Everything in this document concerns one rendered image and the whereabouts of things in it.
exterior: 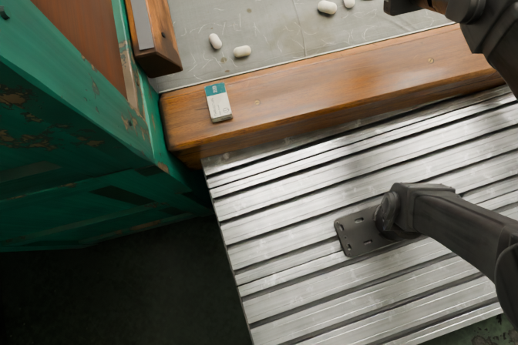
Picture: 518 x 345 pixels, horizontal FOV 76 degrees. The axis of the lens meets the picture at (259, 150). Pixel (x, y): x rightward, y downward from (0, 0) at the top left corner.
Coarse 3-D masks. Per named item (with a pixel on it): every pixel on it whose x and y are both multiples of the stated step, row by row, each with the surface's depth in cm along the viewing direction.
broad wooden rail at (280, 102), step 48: (384, 48) 59; (432, 48) 59; (192, 96) 57; (240, 96) 57; (288, 96) 57; (336, 96) 57; (384, 96) 57; (432, 96) 64; (192, 144) 55; (240, 144) 62
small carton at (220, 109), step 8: (208, 88) 55; (216, 88) 55; (224, 88) 55; (208, 96) 55; (216, 96) 55; (224, 96) 55; (208, 104) 55; (216, 104) 55; (224, 104) 55; (216, 112) 54; (224, 112) 54; (216, 120) 55
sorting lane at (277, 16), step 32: (192, 0) 65; (224, 0) 65; (256, 0) 65; (288, 0) 65; (320, 0) 65; (192, 32) 63; (224, 32) 63; (256, 32) 63; (288, 32) 63; (320, 32) 63; (352, 32) 63; (384, 32) 63; (416, 32) 63; (192, 64) 62; (224, 64) 61; (256, 64) 61
